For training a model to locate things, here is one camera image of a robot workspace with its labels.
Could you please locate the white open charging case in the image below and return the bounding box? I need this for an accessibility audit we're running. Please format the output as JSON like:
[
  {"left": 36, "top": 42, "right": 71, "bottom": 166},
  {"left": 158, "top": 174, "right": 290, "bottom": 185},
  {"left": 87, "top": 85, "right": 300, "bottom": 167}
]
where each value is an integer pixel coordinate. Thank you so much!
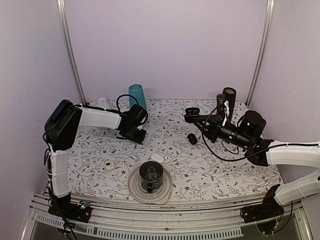
[{"left": 150, "top": 153, "right": 165, "bottom": 164}]

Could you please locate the dark glass mug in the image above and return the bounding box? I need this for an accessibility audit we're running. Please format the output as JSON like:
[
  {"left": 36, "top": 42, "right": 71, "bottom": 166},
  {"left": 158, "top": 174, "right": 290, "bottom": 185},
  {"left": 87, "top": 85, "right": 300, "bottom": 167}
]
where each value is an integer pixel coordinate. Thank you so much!
[{"left": 139, "top": 161, "right": 164, "bottom": 194}]

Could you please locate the left aluminium frame post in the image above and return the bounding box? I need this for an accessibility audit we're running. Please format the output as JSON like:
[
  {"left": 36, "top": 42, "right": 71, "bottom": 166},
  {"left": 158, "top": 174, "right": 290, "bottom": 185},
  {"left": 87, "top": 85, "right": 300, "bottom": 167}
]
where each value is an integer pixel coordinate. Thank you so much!
[{"left": 56, "top": 0, "right": 87, "bottom": 105}]

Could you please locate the small white earbud case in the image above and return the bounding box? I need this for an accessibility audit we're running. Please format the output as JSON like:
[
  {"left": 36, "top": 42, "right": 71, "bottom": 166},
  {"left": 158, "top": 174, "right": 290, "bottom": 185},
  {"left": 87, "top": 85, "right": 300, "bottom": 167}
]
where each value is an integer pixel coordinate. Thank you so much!
[{"left": 104, "top": 160, "right": 115, "bottom": 171}]

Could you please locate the dark brown tall cup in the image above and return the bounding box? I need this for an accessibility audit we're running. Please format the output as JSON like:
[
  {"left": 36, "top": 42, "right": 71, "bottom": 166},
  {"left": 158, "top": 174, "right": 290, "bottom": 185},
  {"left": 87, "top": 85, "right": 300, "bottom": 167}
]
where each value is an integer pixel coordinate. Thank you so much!
[{"left": 222, "top": 87, "right": 237, "bottom": 121}]

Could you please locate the clear plastic cup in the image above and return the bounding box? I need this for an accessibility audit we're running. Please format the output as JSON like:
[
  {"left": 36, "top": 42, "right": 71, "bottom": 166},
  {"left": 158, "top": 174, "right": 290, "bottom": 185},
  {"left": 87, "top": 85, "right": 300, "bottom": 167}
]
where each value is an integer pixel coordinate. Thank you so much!
[{"left": 97, "top": 97, "right": 110, "bottom": 109}]

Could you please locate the right aluminium frame post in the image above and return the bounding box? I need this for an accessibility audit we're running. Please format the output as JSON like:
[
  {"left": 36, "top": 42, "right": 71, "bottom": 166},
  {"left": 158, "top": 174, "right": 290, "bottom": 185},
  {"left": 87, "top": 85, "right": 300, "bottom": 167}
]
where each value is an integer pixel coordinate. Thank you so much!
[{"left": 245, "top": 0, "right": 275, "bottom": 108}]

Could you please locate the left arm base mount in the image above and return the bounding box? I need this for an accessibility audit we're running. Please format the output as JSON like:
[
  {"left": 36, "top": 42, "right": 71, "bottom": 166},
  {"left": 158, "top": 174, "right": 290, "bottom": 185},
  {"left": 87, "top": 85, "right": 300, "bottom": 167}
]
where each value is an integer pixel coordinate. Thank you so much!
[{"left": 48, "top": 201, "right": 93, "bottom": 223}]

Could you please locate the beige round plate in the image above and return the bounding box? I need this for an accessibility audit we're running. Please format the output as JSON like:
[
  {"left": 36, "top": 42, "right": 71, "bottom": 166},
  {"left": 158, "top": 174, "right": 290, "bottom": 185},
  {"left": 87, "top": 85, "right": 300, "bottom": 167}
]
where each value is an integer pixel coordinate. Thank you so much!
[{"left": 127, "top": 167, "right": 173, "bottom": 205}]

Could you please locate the black oval charging case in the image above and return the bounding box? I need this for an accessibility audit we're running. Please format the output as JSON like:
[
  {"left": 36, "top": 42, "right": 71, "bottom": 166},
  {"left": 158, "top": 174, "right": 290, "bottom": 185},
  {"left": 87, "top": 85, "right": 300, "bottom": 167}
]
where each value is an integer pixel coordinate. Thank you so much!
[{"left": 184, "top": 107, "right": 200, "bottom": 123}]

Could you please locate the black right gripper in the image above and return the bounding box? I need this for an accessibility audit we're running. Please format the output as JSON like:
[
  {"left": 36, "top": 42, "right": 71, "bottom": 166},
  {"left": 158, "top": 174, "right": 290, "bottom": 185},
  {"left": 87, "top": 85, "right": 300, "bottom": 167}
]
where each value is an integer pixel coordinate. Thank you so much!
[{"left": 193, "top": 114, "right": 252, "bottom": 150}]

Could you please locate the teal cup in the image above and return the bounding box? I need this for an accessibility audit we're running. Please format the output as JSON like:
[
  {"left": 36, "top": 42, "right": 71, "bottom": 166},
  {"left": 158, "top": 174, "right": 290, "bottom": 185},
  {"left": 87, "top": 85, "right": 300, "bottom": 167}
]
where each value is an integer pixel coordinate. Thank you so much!
[{"left": 128, "top": 84, "right": 147, "bottom": 110}]

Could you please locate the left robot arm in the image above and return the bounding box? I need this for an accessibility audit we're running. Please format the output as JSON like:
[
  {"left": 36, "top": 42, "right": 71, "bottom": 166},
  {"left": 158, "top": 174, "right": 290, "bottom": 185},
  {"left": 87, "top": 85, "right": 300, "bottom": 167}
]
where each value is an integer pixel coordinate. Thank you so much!
[{"left": 42, "top": 99, "right": 148, "bottom": 217}]

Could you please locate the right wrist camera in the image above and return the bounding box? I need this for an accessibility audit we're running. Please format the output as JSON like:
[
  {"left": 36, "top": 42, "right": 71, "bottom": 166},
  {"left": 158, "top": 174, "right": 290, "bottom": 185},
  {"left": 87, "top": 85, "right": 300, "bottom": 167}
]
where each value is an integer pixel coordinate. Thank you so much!
[{"left": 216, "top": 94, "right": 230, "bottom": 127}]

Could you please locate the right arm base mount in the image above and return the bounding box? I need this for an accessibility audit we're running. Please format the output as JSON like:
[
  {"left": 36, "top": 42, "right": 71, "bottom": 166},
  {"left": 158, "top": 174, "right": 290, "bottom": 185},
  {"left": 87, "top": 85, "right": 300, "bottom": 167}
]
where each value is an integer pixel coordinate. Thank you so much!
[{"left": 240, "top": 203, "right": 285, "bottom": 223}]

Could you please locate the small black earbud case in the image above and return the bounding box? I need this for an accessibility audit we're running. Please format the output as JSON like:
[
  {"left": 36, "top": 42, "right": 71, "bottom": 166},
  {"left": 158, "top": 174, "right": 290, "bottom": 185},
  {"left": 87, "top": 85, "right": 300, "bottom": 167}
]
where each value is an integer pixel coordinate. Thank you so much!
[{"left": 187, "top": 133, "right": 198, "bottom": 145}]

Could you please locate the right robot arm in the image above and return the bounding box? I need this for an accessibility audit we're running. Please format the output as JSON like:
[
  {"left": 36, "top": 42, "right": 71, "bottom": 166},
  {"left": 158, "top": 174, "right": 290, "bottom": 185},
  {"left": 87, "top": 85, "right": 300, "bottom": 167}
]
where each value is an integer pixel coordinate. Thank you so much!
[{"left": 184, "top": 107, "right": 320, "bottom": 218}]

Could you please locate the floral table cloth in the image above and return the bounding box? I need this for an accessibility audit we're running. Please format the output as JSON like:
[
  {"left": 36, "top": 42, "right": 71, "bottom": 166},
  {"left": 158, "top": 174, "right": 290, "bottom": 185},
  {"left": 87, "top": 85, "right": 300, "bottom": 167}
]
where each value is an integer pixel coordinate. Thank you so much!
[{"left": 67, "top": 100, "right": 283, "bottom": 202}]

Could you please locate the aluminium frame post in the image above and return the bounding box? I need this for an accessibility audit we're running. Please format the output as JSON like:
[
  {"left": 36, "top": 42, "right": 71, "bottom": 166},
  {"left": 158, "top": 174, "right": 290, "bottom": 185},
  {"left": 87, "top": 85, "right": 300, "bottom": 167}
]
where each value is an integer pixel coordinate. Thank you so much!
[
  {"left": 245, "top": 0, "right": 275, "bottom": 108},
  {"left": 56, "top": 0, "right": 87, "bottom": 105}
]

